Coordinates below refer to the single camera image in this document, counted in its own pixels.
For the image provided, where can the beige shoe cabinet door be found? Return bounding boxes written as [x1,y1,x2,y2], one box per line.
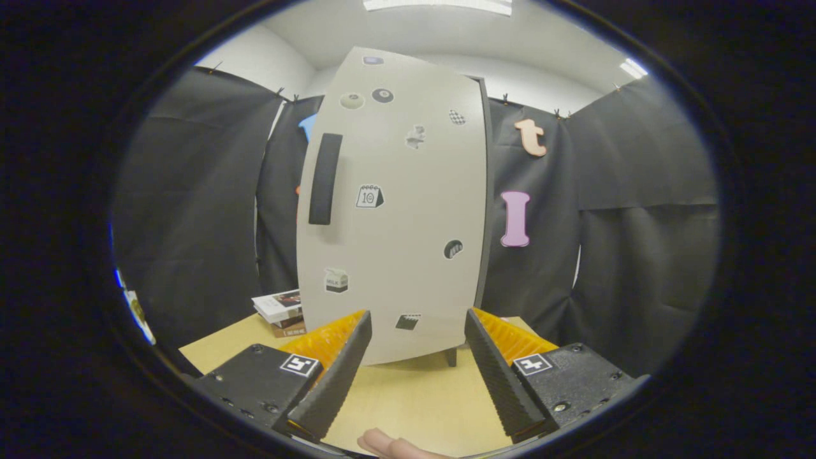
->
[296,46,488,366]

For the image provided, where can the cluttered desk with monitor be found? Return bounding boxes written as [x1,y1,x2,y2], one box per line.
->
[115,268,157,346]

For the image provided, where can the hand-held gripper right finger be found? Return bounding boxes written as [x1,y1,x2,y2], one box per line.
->
[464,307,651,445]

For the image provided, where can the black door handle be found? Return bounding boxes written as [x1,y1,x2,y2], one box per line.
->
[309,133,344,226]

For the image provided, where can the grey shoe cabinet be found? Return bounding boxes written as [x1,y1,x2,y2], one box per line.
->
[296,46,495,368]

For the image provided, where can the black backdrop cloth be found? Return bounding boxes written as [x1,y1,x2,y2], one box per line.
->
[112,64,721,377]

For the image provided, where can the white book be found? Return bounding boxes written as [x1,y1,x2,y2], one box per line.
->
[252,290,303,323]

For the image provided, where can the long ceiling light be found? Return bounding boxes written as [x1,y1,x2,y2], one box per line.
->
[362,0,514,17]

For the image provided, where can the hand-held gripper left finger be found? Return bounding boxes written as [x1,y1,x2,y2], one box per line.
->
[180,310,374,444]

